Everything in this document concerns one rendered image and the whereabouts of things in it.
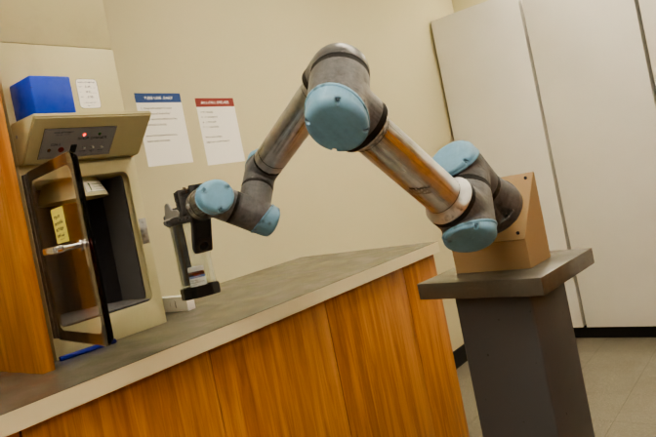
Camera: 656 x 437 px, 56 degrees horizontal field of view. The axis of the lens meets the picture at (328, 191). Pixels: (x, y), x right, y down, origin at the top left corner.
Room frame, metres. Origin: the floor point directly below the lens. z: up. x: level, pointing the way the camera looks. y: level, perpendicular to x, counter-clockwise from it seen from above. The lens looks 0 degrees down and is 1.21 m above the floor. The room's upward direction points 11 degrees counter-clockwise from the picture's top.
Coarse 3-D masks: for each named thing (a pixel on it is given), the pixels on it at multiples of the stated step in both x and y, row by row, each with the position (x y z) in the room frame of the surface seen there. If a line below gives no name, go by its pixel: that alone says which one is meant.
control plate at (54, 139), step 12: (48, 132) 1.44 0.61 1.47; (60, 132) 1.46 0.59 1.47; (72, 132) 1.49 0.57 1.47; (84, 132) 1.51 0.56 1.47; (96, 132) 1.54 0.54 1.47; (108, 132) 1.57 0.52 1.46; (48, 144) 1.46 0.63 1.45; (60, 144) 1.48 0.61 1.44; (84, 144) 1.54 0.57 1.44; (96, 144) 1.56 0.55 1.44; (108, 144) 1.59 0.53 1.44; (48, 156) 1.48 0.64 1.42
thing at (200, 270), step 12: (180, 228) 1.59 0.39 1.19; (180, 240) 1.59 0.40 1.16; (180, 252) 1.59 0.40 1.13; (192, 252) 1.58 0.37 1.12; (204, 252) 1.60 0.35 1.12; (180, 264) 1.59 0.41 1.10; (192, 264) 1.58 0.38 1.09; (204, 264) 1.59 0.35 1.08; (180, 276) 1.60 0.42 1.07; (192, 276) 1.58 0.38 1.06; (204, 276) 1.59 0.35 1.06
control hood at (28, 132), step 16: (80, 112) 1.48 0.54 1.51; (96, 112) 1.51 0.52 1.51; (112, 112) 1.55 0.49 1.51; (128, 112) 1.58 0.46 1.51; (144, 112) 1.62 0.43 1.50; (16, 128) 1.44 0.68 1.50; (32, 128) 1.40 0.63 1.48; (48, 128) 1.43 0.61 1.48; (128, 128) 1.61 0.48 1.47; (144, 128) 1.65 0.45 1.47; (16, 144) 1.45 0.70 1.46; (32, 144) 1.43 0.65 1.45; (112, 144) 1.60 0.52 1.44; (128, 144) 1.64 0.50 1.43; (32, 160) 1.45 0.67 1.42; (48, 160) 1.49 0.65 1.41
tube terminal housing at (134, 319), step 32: (0, 64) 1.46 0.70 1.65; (32, 64) 1.52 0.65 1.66; (64, 64) 1.59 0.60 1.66; (96, 64) 1.66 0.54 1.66; (96, 160) 1.62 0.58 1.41; (128, 160) 1.69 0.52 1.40; (128, 192) 1.71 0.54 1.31; (128, 320) 1.62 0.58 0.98; (160, 320) 1.69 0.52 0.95; (64, 352) 1.47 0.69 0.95
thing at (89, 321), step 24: (48, 168) 1.33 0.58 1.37; (72, 168) 1.23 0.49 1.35; (48, 192) 1.35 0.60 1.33; (72, 192) 1.25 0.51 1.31; (48, 216) 1.37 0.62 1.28; (72, 216) 1.26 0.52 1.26; (48, 240) 1.40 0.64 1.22; (72, 240) 1.29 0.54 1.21; (48, 264) 1.42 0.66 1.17; (72, 264) 1.31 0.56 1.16; (96, 264) 1.23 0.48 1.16; (72, 288) 1.33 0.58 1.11; (96, 288) 1.23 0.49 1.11; (72, 312) 1.35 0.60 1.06; (96, 312) 1.25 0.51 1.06; (72, 336) 1.37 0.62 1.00; (96, 336) 1.27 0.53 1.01
